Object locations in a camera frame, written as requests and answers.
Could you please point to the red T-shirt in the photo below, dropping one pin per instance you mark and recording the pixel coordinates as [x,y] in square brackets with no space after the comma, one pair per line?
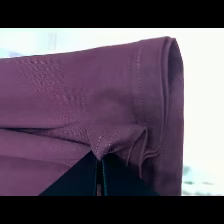
[83,93]

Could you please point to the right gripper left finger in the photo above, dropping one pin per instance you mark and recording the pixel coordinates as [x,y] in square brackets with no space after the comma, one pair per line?
[80,180]

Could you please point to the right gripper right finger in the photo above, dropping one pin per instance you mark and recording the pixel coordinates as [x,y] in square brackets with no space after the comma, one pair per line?
[123,181]

